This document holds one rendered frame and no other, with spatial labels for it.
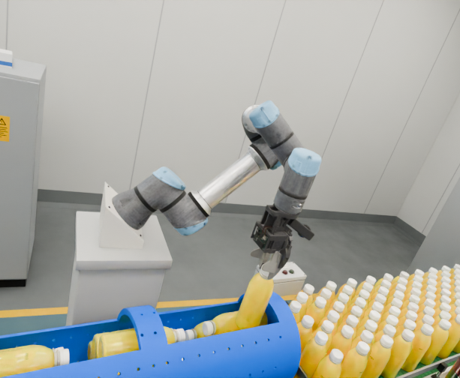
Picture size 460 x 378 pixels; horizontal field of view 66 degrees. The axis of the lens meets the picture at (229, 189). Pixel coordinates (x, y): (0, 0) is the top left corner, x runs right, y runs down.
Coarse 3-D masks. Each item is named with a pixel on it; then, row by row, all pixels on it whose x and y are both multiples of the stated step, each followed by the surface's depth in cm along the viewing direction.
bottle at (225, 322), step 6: (228, 312) 112; (234, 312) 112; (216, 318) 109; (222, 318) 108; (228, 318) 108; (234, 318) 109; (264, 318) 114; (216, 324) 107; (222, 324) 107; (228, 324) 107; (234, 324) 108; (264, 324) 114; (216, 330) 107; (222, 330) 106; (228, 330) 107; (234, 330) 108
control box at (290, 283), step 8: (288, 264) 156; (256, 272) 149; (280, 272) 148; (288, 272) 149; (296, 272) 151; (280, 280) 144; (288, 280) 147; (296, 280) 150; (304, 280) 152; (280, 288) 146; (288, 288) 149; (296, 288) 152
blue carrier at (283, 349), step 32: (128, 320) 100; (160, 320) 89; (192, 320) 114; (288, 320) 104; (128, 352) 79; (160, 352) 82; (192, 352) 86; (224, 352) 90; (256, 352) 94; (288, 352) 100
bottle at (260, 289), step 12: (264, 276) 98; (252, 288) 99; (264, 288) 98; (252, 300) 99; (264, 300) 99; (240, 312) 103; (252, 312) 100; (264, 312) 103; (240, 324) 103; (252, 324) 102
